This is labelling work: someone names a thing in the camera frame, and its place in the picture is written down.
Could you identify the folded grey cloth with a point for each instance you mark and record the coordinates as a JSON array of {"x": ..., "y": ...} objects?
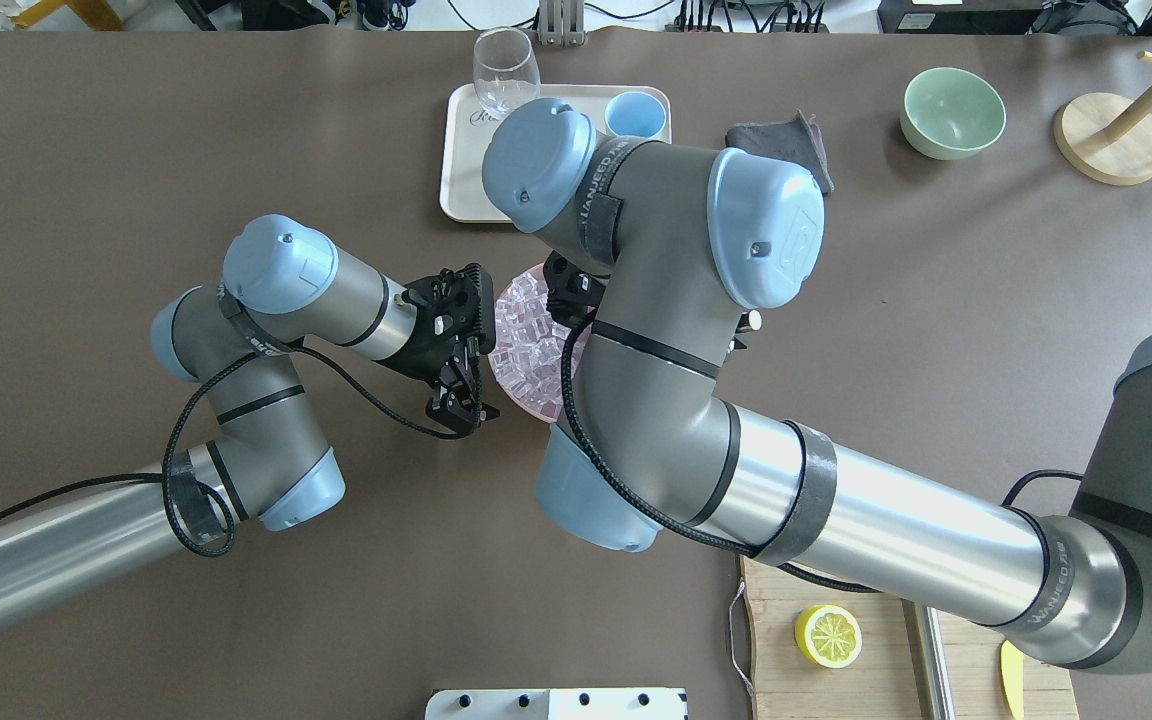
[{"x": 798, "y": 140}]

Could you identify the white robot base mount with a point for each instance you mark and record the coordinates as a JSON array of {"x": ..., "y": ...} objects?
[{"x": 560, "y": 703}]

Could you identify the yellow plastic knife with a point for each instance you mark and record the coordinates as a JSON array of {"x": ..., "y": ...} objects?
[{"x": 1011, "y": 662}]

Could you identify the half lemon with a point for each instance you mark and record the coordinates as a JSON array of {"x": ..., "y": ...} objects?
[{"x": 828, "y": 635}]

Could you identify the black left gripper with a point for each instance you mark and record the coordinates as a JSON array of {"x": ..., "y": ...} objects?
[{"x": 423, "y": 352}]

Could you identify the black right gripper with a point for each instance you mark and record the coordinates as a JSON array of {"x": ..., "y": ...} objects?
[{"x": 564, "y": 296}]

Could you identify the cream rabbit serving tray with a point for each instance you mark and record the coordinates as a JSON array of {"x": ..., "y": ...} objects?
[{"x": 469, "y": 130}]

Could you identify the wooden mug tree stand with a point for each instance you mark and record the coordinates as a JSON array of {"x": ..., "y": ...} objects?
[{"x": 1108, "y": 137}]

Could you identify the pile of clear ice cubes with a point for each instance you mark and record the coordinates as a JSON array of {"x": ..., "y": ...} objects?
[{"x": 526, "y": 340}]

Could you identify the pink bowl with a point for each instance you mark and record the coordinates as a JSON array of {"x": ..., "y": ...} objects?
[{"x": 521, "y": 400}]

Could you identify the steel muddler black tip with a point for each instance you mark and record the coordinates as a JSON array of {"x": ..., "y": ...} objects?
[{"x": 931, "y": 653}]

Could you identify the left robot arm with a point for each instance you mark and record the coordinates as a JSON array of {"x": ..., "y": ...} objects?
[{"x": 247, "y": 444}]

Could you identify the clear wine glass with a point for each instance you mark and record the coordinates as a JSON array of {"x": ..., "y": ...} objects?
[{"x": 506, "y": 72}]

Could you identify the green ceramic bowl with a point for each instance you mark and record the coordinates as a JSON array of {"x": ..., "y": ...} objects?
[{"x": 949, "y": 113}]

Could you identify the light blue plastic cup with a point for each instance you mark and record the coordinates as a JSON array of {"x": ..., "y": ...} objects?
[{"x": 636, "y": 114}]

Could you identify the bamboo cutting board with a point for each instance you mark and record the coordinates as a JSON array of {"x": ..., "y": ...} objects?
[{"x": 885, "y": 682}]

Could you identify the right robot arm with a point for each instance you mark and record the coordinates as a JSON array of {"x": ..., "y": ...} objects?
[{"x": 688, "y": 241}]

